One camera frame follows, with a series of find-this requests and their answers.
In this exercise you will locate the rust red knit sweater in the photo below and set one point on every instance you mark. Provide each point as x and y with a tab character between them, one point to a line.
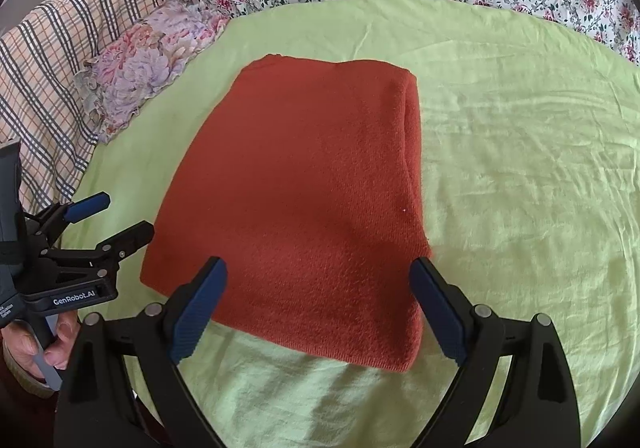
306	181

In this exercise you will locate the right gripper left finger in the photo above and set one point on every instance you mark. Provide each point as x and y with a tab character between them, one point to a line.
96	405

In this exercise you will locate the left hand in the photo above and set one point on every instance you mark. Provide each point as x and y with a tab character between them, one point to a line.
23	346

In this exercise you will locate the plaid checked blanket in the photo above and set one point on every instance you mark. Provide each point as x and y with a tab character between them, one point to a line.
40	105

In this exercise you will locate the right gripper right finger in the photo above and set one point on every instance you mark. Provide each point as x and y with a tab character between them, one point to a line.
538	405

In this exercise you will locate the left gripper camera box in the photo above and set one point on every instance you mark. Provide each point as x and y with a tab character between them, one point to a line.
13	234

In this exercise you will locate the purple floral pillow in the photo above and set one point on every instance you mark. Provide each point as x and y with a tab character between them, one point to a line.
143	61

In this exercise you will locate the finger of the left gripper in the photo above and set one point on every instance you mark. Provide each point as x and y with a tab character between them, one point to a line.
77	211
126	242

